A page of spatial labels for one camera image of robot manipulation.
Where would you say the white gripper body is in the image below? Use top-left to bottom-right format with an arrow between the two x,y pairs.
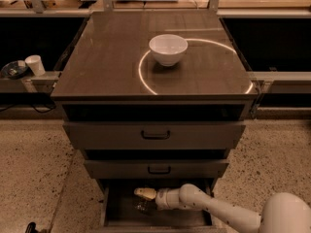
155,188 -> 180,210

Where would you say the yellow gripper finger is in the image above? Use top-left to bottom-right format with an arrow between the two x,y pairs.
134,187 -> 156,201

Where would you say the clear plastic water bottle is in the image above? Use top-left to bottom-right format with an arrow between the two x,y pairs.
135,198 -> 156,216

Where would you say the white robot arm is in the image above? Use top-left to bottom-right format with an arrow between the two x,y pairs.
134,183 -> 311,233

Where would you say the open bottom drawer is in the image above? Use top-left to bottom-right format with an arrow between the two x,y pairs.
87,179 -> 227,233

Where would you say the dark wooden drawer cabinet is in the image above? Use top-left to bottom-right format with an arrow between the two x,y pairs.
51,10 -> 260,233

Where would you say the black object at floor edge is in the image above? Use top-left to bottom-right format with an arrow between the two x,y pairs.
25,222 -> 48,233

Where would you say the white ceramic bowl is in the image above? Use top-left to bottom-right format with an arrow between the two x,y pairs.
149,34 -> 189,67

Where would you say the white paper cup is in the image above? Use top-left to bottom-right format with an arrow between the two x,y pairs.
25,55 -> 46,76

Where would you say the dark round dish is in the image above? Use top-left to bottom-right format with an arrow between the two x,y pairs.
1,60 -> 28,80

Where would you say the top drawer with handle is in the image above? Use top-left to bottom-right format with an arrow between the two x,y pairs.
63,121 -> 245,150

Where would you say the black cable on floor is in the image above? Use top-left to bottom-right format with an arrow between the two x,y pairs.
0,102 -> 56,114

